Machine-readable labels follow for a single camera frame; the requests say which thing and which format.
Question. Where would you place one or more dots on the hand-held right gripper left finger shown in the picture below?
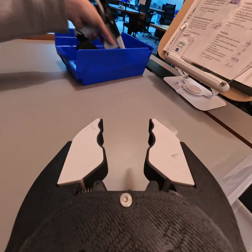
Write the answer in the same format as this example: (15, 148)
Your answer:
(84, 157)

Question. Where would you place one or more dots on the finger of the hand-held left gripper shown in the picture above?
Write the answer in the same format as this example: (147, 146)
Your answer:
(121, 42)
(111, 45)

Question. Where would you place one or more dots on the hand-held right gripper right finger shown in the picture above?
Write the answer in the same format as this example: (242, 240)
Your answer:
(169, 159)

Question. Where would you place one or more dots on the blue plastic bin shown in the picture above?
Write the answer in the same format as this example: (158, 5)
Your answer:
(110, 63)

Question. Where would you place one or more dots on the black wedge-shaped USB hub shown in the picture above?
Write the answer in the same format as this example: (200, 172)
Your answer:
(86, 44)

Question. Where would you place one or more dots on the person's left forearm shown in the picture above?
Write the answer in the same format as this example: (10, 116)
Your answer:
(29, 17)

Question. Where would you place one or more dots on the white desk orange edge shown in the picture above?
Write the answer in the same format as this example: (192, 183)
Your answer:
(39, 37)

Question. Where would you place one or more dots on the person's left hand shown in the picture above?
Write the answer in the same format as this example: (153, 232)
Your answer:
(86, 15)

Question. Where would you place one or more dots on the wooden table black legs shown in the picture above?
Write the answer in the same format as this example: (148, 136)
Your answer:
(128, 11)
(159, 27)

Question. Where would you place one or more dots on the black office chair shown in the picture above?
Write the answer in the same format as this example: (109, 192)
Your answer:
(168, 12)

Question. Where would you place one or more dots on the small white wipe packet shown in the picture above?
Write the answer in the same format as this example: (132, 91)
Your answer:
(182, 45)

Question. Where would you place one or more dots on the wooden document stand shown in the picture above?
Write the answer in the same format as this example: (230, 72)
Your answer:
(200, 98)

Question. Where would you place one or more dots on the printed instruction sheet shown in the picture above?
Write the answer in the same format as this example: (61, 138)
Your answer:
(216, 29)

